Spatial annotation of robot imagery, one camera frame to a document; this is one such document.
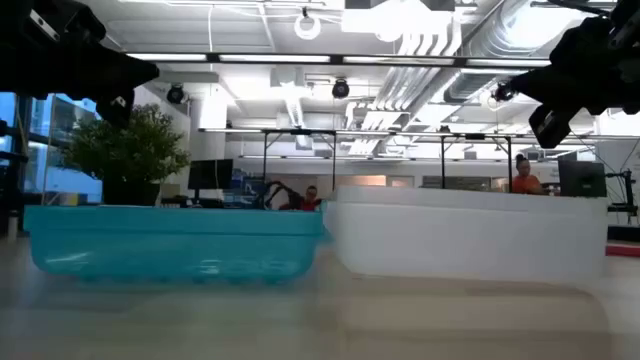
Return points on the black ceiling spotlight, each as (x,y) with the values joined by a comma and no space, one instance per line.
(501,93)
(176,94)
(340,89)

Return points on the translucent blue plastic bin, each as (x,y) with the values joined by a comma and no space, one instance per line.
(170,240)

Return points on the black computer monitor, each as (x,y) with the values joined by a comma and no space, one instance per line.
(210,174)
(582,178)

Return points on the black overhead light beam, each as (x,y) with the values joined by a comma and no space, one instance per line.
(335,59)

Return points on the clear plastic storage box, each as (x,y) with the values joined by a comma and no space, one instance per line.
(470,235)

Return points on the black metal frame stand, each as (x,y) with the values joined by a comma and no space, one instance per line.
(475,136)
(300,132)

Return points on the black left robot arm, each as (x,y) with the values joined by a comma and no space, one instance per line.
(10,50)

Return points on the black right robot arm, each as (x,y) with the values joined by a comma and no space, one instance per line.
(631,75)

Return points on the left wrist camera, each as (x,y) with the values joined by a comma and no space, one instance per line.
(42,25)

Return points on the silver ceiling duct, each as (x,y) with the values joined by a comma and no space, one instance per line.
(465,87)

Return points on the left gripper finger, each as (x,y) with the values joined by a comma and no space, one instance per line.
(132,82)
(132,67)

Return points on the green potted artificial plant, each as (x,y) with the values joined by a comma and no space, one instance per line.
(130,150)

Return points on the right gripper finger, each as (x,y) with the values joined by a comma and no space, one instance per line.
(537,80)
(537,95)

